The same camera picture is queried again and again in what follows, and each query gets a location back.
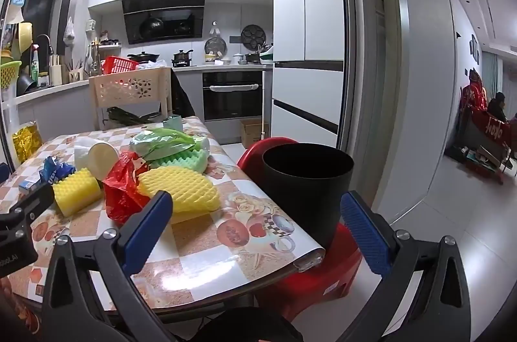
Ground blue snack packet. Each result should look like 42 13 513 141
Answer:
39 156 76 185

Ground red plastic stool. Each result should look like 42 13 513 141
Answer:
237 138 364 320

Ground hanging white plastic bag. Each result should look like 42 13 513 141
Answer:
63 17 77 44

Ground red printed box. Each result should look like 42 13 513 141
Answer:
462 111 513 177

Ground cardboard box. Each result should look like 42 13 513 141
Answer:
240 118 270 149

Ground red plastic bag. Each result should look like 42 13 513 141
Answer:
103 151 156 225

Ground built-in black oven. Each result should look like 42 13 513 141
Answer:
202 70 264 122

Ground green sponge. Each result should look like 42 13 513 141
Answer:
149 148 208 175

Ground hanging round strainer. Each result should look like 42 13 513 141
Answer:
204 37 227 56

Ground white refrigerator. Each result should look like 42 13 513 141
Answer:
270 0 349 149

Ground kitchen faucet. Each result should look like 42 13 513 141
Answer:
34 34 56 57

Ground black wok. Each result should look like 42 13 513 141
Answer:
127 51 161 64

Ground utensil holder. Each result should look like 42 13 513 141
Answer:
68 59 86 82

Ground round multi-hole pan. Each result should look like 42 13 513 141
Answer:
241 24 268 49

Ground grey green cup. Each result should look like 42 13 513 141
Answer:
163 115 185 133

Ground gold foil packet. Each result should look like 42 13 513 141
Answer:
12 121 43 165

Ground red plastic basket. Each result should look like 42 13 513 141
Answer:
101 56 140 75

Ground black trash bin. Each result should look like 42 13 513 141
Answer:
262 143 355 251

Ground wall picture frames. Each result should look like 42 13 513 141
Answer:
469 34 482 65

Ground black pan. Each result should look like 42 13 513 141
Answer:
16 74 40 97

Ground green plastic bag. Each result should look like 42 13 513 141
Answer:
130 128 197 162

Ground white mop pole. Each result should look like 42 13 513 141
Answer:
260 69 270 143

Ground small yellow sponge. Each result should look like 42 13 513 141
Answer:
52 169 102 217

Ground red hanging decoration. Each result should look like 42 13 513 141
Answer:
460 69 489 113

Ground yellow colander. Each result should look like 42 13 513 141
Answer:
18 22 34 54

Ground beige knife block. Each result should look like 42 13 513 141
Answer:
48 54 64 85

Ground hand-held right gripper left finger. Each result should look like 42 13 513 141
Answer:
42 189 178 342

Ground beige plastic chair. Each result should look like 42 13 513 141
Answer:
89 66 174 131

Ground large yellow foam pad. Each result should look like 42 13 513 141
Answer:
137 167 221 223

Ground black range hood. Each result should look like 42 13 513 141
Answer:
122 0 207 46

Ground white paper cup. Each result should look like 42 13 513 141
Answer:
87 143 120 180

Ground green plastic basket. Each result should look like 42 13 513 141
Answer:
0 60 22 89

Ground green spray bottle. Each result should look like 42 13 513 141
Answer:
30 45 41 85

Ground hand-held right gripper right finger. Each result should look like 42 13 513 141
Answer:
340 190 472 342

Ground green leafy vegetables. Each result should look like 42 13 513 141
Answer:
103 106 163 125

